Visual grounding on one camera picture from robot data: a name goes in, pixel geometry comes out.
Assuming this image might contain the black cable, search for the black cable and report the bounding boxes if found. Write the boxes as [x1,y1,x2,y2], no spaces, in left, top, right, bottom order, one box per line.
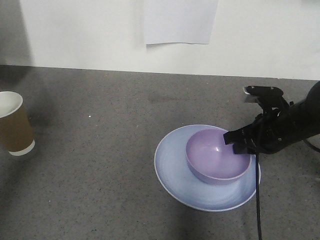
[254,117,264,240]

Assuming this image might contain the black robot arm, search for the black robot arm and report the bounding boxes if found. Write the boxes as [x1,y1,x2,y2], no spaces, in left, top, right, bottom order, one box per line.
[223,82,320,154]

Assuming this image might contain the white paper sheet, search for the white paper sheet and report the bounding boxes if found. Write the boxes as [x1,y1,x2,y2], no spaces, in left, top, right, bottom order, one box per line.
[143,0,218,45]

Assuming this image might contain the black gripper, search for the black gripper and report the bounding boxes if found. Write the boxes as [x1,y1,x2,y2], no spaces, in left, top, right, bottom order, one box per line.
[223,110,298,154]

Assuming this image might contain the blue ceramic plate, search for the blue ceramic plate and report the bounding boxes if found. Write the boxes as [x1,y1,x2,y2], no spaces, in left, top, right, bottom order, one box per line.
[154,124,261,212]

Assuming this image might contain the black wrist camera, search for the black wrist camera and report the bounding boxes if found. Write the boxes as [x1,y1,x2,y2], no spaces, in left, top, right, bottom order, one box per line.
[243,85,284,103]

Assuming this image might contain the brown paper cup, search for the brown paper cup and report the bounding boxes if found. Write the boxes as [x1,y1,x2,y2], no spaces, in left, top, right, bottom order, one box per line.
[0,91,35,157]

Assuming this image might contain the lilac plastic bowl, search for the lilac plastic bowl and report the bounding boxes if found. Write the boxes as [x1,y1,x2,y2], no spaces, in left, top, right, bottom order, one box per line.
[185,128,252,185]

